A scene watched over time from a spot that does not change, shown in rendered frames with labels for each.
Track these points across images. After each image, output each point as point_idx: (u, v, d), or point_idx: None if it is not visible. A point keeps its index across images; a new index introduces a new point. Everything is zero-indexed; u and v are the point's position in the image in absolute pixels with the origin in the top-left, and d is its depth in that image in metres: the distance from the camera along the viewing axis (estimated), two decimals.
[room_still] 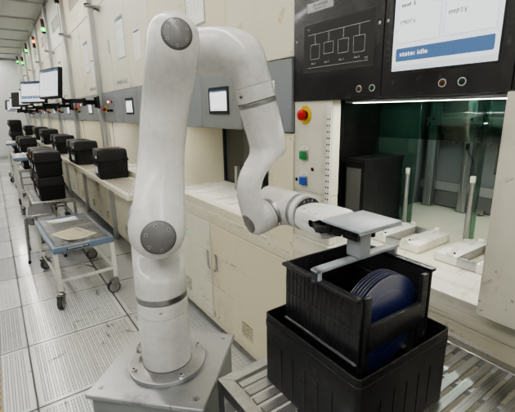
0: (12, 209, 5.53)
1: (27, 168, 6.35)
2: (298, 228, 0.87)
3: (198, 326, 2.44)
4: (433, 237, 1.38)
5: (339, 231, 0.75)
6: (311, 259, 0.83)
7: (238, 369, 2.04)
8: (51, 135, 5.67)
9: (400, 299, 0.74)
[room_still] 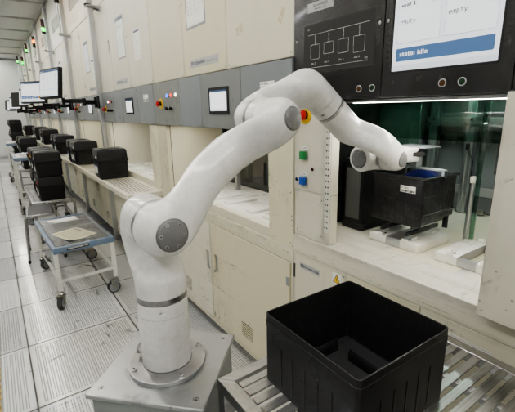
0: (12, 209, 5.53)
1: (27, 168, 6.35)
2: None
3: (198, 326, 2.44)
4: (433, 237, 1.38)
5: None
6: (406, 180, 1.30)
7: (238, 369, 2.04)
8: (51, 135, 5.67)
9: None
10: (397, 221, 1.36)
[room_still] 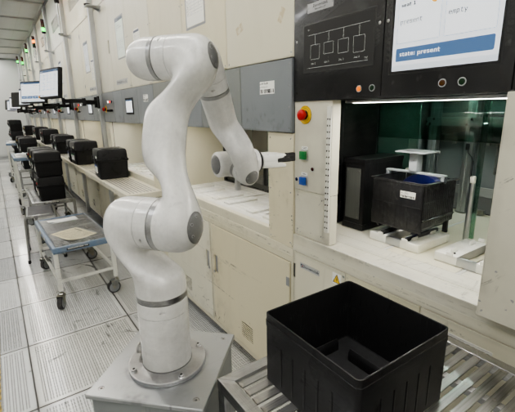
0: (12, 209, 5.53)
1: (27, 168, 6.35)
2: (258, 171, 1.30)
3: (198, 326, 2.44)
4: (433, 237, 1.38)
5: None
6: (405, 185, 1.31)
7: (238, 369, 2.04)
8: (51, 135, 5.67)
9: None
10: (397, 226, 1.36)
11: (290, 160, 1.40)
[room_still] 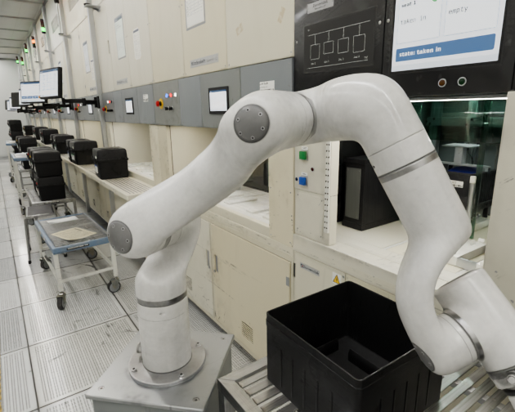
0: (12, 209, 5.53)
1: (27, 168, 6.35)
2: None
3: (198, 326, 2.44)
4: (476, 221, 1.56)
5: None
6: (454, 175, 1.48)
7: (238, 369, 2.04)
8: (51, 135, 5.67)
9: None
10: None
11: None
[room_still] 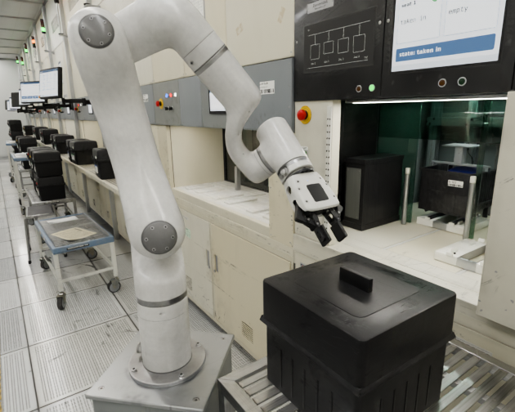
0: (12, 209, 5.53)
1: (27, 168, 6.35)
2: (311, 165, 0.86)
3: (198, 326, 2.44)
4: (476, 221, 1.56)
5: (338, 221, 0.84)
6: (454, 175, 1.48)
7: (238, 369, 2.04)
8: (51, 135, 5.67)
9: None
10: (445, 212, 1.54)
11: (328, 234, 0.79)
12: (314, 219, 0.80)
